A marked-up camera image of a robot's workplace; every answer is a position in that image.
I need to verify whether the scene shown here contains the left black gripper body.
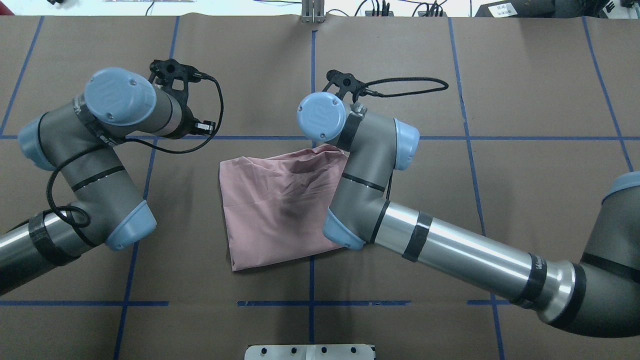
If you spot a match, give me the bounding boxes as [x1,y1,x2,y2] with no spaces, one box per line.
[174,112,206,139]

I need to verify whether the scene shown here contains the pink Snoopy t-shirt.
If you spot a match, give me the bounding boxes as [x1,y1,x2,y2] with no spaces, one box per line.
[219,144,348,272]

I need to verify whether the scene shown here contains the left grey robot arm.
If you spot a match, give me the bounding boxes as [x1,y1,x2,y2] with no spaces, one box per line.
[0,58,222,295]

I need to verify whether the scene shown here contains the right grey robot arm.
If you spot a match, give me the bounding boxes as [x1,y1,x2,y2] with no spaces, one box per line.
[297,92,639,338]

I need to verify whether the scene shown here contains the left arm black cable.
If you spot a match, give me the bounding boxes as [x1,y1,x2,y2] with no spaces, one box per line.
[46,72,225,246]

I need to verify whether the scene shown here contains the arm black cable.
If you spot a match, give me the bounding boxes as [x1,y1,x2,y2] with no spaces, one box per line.
[46,72,225,246]
[365,76,449,98]

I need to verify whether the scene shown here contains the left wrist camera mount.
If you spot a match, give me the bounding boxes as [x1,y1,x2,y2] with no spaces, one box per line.
[148,58,204,105]

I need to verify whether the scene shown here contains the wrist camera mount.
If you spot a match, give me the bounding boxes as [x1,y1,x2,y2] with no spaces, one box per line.
[148,58,204,105]
[322,69,368,103]

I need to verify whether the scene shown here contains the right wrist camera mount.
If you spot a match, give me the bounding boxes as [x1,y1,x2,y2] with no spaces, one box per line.
[322,69,368,103]

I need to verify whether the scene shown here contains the aluminium frame post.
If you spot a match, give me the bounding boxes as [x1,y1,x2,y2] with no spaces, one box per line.
[300,0,326,24]

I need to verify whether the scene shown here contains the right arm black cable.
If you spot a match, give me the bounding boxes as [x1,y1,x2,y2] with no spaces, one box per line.
[365,76,449,98]

